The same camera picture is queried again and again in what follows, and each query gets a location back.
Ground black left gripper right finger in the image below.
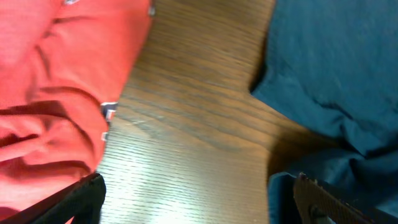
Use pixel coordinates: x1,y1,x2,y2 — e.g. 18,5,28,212
294,173,397,224

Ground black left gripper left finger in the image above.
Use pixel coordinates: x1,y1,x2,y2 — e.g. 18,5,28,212
1,173,106,224

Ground navy blue shorts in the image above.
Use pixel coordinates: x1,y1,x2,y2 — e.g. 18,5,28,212
251,0,397,223

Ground red t-shirt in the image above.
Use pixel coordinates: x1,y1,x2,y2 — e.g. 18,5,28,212
1,0,154,219

